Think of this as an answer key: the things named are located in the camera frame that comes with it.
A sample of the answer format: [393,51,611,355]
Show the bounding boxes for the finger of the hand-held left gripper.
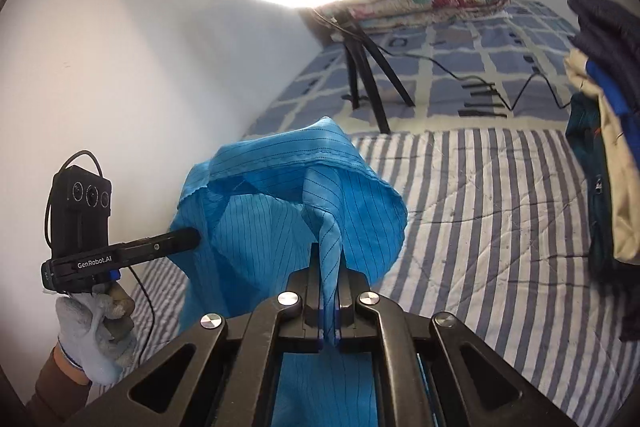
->
[122,227,202,268]

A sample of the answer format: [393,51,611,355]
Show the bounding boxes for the black tripod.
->
[300,4,416,134]

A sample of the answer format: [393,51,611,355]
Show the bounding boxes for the black ring light cable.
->
[375,44,576,114]

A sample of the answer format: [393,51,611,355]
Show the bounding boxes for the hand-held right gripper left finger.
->
[65,242,322,427]

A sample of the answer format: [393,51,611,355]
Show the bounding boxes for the checked bed sheet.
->
[240,0,586,138]

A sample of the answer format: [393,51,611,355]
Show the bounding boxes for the stack of folded clothes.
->
[565,0,640,343]

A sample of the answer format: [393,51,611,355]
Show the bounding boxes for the person's left hand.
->
[54,282,137,386]

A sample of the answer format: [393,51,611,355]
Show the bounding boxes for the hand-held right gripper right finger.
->
[336,252,576,427]

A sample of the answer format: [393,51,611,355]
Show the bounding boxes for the blue jacket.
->
[169,117,431,427]

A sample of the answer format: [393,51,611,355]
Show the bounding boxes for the red floral folded quilt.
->
[320,0,514,32]

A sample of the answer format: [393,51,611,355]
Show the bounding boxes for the striped blanket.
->
[87,127,640,427]

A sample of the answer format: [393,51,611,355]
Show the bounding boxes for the person's left forearm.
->
[25,344,93,426]

